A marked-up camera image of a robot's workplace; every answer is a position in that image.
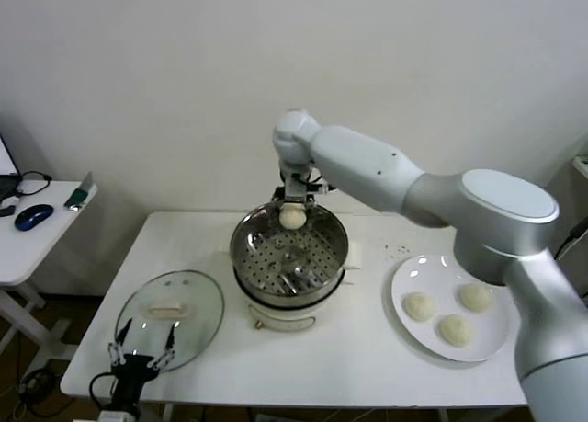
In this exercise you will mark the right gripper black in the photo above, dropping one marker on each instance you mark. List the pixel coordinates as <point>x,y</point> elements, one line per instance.
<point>295,190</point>

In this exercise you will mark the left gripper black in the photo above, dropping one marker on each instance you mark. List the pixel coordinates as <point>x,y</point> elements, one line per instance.
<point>131,376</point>

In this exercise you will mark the white steamed baozi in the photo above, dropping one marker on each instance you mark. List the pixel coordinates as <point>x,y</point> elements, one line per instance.
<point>418,306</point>
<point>475,297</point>
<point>292,217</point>
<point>455,330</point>

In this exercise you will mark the right robot arm silver white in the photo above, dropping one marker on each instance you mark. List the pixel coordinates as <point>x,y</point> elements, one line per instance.
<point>367,164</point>

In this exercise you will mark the steel perforated steamer basket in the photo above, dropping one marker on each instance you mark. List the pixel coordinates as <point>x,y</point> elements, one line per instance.
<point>317,256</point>

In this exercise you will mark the steel steamer pot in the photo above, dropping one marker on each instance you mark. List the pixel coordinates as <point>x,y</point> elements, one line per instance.
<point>280,318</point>

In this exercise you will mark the brown crumbs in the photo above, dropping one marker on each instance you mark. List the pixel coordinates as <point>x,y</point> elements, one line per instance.
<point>402,248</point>

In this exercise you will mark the white floor power strip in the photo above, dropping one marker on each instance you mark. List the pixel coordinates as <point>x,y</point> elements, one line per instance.
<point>28,386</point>

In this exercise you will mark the white side table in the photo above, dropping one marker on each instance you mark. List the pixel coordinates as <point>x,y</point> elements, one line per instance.
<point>41,252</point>

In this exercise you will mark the white round plate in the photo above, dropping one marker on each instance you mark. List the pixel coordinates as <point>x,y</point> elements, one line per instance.
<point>436,284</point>

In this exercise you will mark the blue computer mouse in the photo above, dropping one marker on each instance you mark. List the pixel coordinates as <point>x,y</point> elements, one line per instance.
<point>33,216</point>

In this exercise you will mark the small black white device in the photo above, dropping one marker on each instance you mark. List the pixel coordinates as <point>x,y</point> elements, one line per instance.
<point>5,210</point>

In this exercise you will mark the black laptop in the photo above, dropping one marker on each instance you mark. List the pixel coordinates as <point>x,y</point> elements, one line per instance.
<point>7,183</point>

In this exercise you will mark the white shelf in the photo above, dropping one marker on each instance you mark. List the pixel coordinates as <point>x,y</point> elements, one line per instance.
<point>580,167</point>

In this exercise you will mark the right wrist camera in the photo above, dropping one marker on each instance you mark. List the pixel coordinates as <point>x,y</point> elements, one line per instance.
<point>323,187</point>

